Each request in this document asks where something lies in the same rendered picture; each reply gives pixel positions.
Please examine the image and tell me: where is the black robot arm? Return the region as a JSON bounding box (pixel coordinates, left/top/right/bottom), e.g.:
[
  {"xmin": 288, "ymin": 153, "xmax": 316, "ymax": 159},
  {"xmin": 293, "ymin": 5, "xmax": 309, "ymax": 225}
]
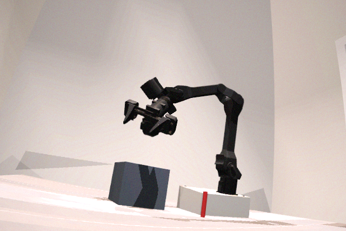
[{"xmin": 140, "ymin": 77, "xmax": 244, "ymax": 195}]

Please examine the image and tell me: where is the red peg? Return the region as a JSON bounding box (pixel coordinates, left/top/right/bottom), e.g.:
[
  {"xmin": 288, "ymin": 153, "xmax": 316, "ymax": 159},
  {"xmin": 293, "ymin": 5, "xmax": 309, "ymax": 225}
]
[{"xmin": 201, "ymin": 191, "xmax": 208, "ymax": 217}]

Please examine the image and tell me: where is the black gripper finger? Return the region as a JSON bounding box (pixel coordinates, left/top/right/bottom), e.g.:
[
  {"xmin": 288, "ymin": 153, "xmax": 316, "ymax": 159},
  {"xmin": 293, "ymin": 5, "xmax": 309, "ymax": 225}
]
[
  {"xmin": 123, "ymin": 103, "xmax": 135, "ymax": 124},
  {"xmin": 149, "ymin": 116, "xmax": 171, "ymax": 135}
]

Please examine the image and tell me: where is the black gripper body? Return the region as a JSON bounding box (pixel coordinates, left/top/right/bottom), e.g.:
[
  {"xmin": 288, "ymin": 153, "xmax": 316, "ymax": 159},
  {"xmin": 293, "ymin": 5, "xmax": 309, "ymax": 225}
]
[{"xmin": 124, "ymin": 99, "xmax": 178, "ymax": 136}]

